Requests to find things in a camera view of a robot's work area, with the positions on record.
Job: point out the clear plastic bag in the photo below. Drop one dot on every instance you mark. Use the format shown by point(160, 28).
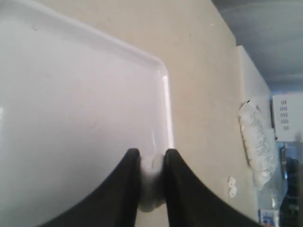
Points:
point(259, 144)

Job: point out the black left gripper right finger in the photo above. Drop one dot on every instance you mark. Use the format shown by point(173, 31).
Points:
point(190, 203)

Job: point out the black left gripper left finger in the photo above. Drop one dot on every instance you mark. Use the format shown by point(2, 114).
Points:
point(113, 204)

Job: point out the white box with vents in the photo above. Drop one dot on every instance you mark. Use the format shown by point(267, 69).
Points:
point(288, 117)

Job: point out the white plastic tray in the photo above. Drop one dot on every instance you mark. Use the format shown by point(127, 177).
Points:
point(73, 100)

